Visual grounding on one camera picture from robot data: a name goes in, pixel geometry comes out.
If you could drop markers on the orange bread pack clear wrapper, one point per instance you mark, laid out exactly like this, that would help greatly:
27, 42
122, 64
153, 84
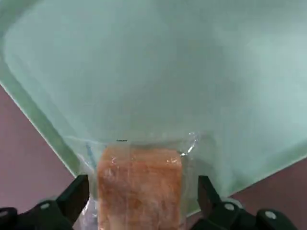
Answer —
139, 187

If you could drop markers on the green rectangular tray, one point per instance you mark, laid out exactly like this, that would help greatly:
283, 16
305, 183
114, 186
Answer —
153, 72

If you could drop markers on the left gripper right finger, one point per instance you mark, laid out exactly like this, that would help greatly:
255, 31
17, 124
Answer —
211, 208

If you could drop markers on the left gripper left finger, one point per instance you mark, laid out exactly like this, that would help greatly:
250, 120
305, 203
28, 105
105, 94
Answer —
69, 206

